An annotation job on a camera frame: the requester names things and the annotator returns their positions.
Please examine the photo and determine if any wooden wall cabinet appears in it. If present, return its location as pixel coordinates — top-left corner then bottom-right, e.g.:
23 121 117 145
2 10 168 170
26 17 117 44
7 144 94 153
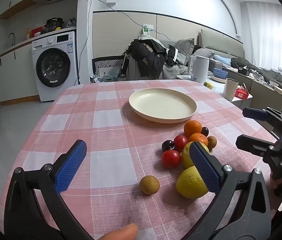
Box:
0 0 37 20

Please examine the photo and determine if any white flat plate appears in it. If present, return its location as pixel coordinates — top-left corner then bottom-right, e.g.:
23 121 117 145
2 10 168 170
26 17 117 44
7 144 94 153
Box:
210 75 228 83

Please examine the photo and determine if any white washing machine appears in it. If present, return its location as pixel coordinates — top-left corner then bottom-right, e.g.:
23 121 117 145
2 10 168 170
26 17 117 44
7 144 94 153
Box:
31 31 79 102

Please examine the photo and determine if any yellow lemon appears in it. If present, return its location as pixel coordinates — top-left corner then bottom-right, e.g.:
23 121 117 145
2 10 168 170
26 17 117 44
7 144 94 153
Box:
176 165 209 199
182 141 210 169

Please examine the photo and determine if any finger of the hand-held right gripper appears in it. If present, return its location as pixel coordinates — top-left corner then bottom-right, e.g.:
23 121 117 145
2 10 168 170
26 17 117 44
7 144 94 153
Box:
235 134 279 158
242 106 282 126

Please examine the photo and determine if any cream cup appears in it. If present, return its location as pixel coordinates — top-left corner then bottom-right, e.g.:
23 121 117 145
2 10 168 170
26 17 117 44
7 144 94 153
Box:
222 78 239 101

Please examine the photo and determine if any brown longan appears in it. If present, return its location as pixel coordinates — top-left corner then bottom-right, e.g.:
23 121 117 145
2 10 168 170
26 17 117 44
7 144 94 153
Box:
207 135 217 152
140 175 160 195

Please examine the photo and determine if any white side table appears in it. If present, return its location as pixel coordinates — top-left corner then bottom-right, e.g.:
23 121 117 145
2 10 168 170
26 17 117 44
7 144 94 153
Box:
176 72 253 103

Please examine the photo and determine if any black cooking pot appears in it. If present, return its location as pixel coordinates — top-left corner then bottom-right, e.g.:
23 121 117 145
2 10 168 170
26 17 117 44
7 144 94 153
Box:
46 17 64 30

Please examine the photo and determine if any white kitchen counter cabinet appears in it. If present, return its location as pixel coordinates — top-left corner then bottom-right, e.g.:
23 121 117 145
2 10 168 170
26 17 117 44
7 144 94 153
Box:
0 25 78 105

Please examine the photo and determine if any black jacket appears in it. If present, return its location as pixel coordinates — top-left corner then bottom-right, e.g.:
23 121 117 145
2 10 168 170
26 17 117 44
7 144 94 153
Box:
122 38 179 79

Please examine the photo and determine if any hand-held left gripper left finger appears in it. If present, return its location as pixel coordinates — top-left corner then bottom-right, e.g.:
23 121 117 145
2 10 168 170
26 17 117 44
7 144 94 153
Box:
4 139 94 240

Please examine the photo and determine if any grey pillow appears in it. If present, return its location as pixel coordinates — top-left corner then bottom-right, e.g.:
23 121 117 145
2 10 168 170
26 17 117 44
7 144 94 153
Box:
173 38 195 63

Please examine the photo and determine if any cream round plate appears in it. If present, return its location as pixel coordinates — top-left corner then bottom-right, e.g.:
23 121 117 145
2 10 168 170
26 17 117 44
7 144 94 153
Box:
128 88 197 124

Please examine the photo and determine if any red tomato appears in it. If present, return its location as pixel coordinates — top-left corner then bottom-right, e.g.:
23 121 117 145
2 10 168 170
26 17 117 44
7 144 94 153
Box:
162 150 181 168
173 135 188 152

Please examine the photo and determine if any black patterned chair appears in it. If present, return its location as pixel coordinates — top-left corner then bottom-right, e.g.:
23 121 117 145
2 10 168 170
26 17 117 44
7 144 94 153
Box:
92 56 126 83

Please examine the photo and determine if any blue bowl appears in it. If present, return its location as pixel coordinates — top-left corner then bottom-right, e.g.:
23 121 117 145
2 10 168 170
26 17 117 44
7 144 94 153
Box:
213 67 229 79

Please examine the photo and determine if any dark blanket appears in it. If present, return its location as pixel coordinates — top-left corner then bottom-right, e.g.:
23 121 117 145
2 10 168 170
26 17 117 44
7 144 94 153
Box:
231 57 282 85

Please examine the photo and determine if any white bowl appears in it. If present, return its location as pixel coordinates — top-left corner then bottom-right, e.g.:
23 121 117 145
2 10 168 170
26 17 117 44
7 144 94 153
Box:
269 80 282 97

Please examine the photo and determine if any red carton box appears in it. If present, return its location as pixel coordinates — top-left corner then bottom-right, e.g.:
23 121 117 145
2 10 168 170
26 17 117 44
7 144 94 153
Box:
234 85 250 100

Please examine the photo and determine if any beige sofa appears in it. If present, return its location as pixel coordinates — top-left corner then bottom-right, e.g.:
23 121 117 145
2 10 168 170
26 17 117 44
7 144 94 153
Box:
196 29 282 115

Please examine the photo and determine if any white and green wall device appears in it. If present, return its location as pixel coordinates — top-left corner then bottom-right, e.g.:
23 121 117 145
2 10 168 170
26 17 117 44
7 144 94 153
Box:
142 24 154 36

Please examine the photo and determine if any white electric kettle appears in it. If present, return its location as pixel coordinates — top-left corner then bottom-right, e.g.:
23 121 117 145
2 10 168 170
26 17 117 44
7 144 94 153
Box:
187 55 209 82

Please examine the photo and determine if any person's left hand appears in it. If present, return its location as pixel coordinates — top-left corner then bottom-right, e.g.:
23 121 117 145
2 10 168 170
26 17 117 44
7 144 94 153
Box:
96 224 139 240

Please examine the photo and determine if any person's right hand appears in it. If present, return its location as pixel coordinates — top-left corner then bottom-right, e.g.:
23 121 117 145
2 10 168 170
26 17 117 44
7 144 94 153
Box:
270 174 282 190

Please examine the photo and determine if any orange mandarin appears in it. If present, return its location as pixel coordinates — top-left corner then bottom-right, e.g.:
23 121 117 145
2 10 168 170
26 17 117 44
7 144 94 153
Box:
188 133 208 147
184 120 202 138

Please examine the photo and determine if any white curtain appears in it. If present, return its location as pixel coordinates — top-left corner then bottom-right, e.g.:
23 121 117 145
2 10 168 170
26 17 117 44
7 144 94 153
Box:
246 1 282 68

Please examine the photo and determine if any grey hoodie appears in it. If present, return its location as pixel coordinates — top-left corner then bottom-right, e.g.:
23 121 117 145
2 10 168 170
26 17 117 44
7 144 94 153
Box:
162 62 189 79

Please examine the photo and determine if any pink checked tablecloth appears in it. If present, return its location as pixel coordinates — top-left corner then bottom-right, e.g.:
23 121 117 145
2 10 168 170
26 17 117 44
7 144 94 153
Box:
0 79 279 240

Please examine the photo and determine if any light blue pillow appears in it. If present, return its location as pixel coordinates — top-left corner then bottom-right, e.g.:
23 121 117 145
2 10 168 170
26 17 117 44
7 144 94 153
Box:
214 55 233 67

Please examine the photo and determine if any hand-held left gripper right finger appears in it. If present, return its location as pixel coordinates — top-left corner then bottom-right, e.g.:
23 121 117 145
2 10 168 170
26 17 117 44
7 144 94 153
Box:
182 141 273 240

